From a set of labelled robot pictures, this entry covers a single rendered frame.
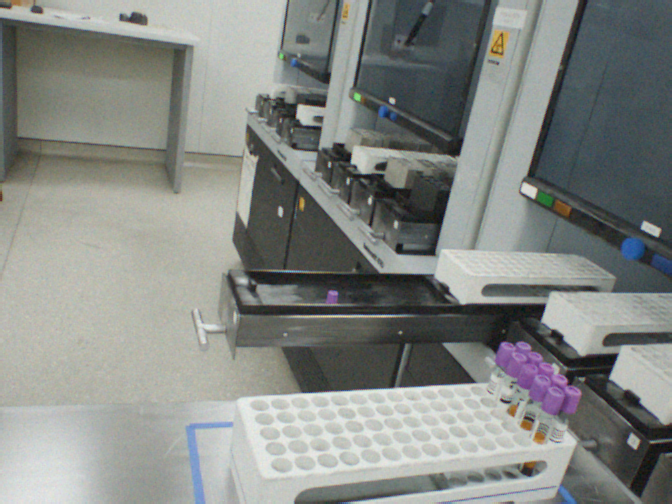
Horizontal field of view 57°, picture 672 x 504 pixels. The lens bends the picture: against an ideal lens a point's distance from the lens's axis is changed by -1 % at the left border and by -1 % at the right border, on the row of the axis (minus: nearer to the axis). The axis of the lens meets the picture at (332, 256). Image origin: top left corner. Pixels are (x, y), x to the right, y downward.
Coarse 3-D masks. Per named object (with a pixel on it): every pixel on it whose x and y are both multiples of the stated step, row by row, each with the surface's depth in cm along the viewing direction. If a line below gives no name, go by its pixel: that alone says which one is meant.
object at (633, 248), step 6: (630, 240) 82; (636, 240) 81; (624, 246) 83; (630, 246) 82; (636, 246) 81; (642, 246) 81; (624, 252) 83; (630, 252) 82; (636, 252) 81; (642, 252) 81; (630, 258) 82; (636, 258) 81
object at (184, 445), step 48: (0, 432) 53; (48, 432) 54; (96, 432) 56; (144, 432) 57; (192, 432) 58; (0, 480) 49; (48, 480) 50; (96, 480) 50; (144, 480) 51; (192, 480) 52; (576, 480) 61
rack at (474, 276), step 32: (448, 256) 101; (480, 256) 103; (512, 256) 107; (544, 256) 110; (576, 256) 113; (480, 288) 96; (512, 288) 108; (544, 288) 106; (576, 288) 108; (608, 288) 105
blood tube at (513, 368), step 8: (512, 360) 58; (520, 360) 58; (512, 368) 58; (520, 368) 58; (512, 376) 58; (504, 384) 59; (512, 384) 59; (504, 392) 59; (512, 392) 59; (504, 400) 60
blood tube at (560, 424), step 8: (568, 392) 54; (576, 392) 54; (568, 400) 54; (576, 400) 54; (560, 408) 54; (568, 408) 54; (560, 416) 55; (568, 416) 54; (560, 424) 55; (552, 432) 56; (560, 432) 55; (552, 440) 56; (560, 440) 56; (544, 464) 57
